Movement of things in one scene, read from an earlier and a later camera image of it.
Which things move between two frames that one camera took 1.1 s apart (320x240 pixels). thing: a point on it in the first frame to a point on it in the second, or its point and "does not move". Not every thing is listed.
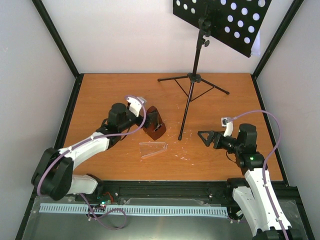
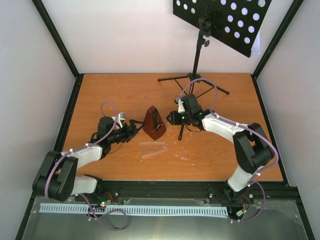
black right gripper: x=211 y=136 to x=174 y=120
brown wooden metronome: x=155 y=127 does not move
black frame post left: x=44 y=15 does not move
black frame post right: x=291 y=12 does not move
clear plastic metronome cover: x=149 y=148 does not move
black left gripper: x=148 y=121 to x=130 y=133
